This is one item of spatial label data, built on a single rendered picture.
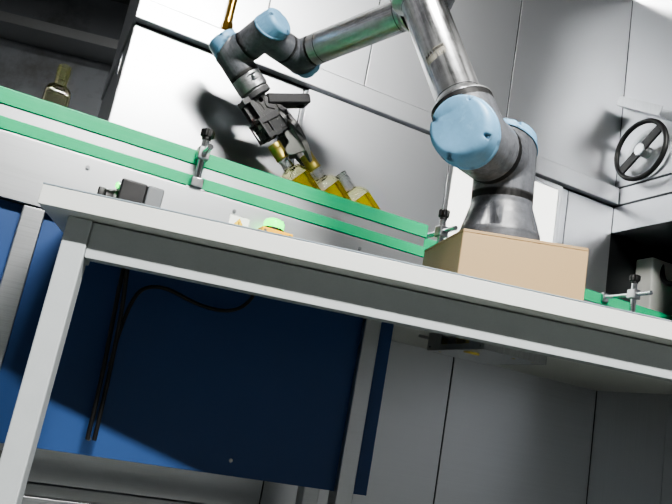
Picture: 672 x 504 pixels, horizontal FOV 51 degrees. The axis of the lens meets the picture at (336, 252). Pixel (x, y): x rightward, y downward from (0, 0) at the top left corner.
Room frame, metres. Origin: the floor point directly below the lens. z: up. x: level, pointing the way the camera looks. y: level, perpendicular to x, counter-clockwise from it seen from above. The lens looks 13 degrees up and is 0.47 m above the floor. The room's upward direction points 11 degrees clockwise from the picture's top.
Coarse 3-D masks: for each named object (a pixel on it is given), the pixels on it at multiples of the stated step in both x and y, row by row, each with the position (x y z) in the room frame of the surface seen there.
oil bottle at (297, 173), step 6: (288, 168) 1.62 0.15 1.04; (294, 168) 1.62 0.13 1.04; (300, 168) 1.62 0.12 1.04; (306, 168) 1.63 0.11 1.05; (282, 174) 1.64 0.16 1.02; (288, 174) 1.62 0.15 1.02; (294, 174) 1.61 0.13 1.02; (300, 174) 1.62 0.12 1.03; (306, 174) 1.63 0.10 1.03; (294, 180) 1.62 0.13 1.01; (300, 180) 1.62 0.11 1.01; (306, 180) 1.63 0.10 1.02; (312, 180) 1.63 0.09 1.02; (312, 186) 1.63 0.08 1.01; (318, 186) 1.64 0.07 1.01
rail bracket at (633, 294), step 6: (630, 276) 1.90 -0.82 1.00; (636, 276) 1.88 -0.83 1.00; (636, 282) 1.89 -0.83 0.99; (636, 288) 1.89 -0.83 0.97; (606, 294) 1.99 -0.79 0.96; (618, 294) 1.94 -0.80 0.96; (624, 294) 1.92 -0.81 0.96; (630, 294) 1.89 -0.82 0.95; (636, 294) 1.88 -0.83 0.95; (642, 294) 1.86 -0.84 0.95; (648, 294) 1.85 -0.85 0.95; (606, 300) 1.99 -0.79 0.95; (630, 300) 1.90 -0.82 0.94; (630, 306) 1.89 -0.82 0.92
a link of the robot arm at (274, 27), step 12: (264, 12) 1.46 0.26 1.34; (276, 12) 1.46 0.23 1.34; (252, 24) 1.47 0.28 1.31; (264, 24) 1.46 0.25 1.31; (276, 24) 1.45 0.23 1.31; (288, 24) 1.49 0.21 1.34; (240, 36) 1.50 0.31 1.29; (252, 36) 1.48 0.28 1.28; (264, 36) 1.47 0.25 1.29; (276, 36) 1.47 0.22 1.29; (288, 36) 1.52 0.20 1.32; (252, 48) 1.50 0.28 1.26; (264, 48) 1.50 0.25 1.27; (276, 48) 1.51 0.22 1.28; (288, 48) 1.53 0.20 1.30; (276, 60) 1.56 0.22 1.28
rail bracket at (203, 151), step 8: (208, 128) 1.39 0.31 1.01; (208, 136) 1.39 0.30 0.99; (208, 144) 1.35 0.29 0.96; (200, 152) 1.39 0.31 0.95; (208, 152) 1.37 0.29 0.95; (200, 160) 1.39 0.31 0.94; (200, 168) 1.40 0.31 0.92; (192, 176) 1.39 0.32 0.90; (200, 176) 1.40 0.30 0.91; (192, 184) 1.39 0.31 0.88; (200, 184) 1.39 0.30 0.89
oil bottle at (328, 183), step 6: (318, 180) 1.66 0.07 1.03; (324, 180) 1.65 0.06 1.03; (330, 180) 1.65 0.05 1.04; (336, 180) 1.66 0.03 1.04; (324, 186) 1.65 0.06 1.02; (330, 186) 1.65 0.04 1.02; (336, 186) 1.66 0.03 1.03; (342, 186) 1.67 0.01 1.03; (330, 192) 1.65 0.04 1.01; (336, 192) 1.66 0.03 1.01; (342, 192) 1.67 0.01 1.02; (348, 198) 1.67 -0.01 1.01
